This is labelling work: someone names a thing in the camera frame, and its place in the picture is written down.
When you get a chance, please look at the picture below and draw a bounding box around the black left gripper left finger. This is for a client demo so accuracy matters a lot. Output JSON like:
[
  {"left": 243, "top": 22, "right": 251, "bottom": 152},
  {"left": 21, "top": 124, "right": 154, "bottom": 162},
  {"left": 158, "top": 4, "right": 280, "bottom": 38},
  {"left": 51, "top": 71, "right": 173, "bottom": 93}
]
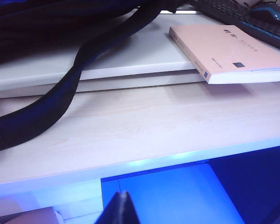
[{"left": 97, "top": 191, "right": 123, "bottom": 224}]

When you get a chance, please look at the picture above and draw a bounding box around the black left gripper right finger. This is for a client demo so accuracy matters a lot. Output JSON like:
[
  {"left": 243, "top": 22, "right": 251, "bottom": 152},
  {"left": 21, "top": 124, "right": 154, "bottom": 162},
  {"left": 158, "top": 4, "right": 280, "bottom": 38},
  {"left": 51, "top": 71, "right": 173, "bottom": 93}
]
[{"left": 121, "top": 190, "right": 141, "bottom": 224}]

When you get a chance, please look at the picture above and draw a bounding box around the black backpack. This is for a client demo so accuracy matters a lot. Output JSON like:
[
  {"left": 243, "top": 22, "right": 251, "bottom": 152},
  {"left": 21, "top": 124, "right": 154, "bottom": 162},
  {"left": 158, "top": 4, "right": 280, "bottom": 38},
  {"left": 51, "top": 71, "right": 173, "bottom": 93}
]
[{"left": 0, "top": 0, "right": 185, "bottom": 154}]

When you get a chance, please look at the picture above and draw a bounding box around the white desk riser stand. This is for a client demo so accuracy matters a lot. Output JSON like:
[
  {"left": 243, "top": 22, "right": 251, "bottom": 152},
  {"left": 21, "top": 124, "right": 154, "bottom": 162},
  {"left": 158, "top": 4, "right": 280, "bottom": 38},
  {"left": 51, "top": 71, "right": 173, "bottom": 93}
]
[{"left": 0, "top": 13, "right": 227, "bottom": 100}]

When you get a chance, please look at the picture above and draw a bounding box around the black keyboard with blue trim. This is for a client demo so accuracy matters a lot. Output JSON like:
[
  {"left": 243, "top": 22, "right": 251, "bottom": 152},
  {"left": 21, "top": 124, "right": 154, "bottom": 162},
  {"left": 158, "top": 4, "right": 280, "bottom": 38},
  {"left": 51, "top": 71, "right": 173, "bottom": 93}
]
[{"left": 191, "top": 0, "right": 280, "bottom": 56}]

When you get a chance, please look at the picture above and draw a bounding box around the blue and black computer mouse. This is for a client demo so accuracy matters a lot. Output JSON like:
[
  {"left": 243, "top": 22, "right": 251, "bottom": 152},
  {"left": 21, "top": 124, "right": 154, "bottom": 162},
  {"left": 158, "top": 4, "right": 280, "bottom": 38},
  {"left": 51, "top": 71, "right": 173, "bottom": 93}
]
[{"left": 249, "top": 3, "right": 280, "bottom": 23}]

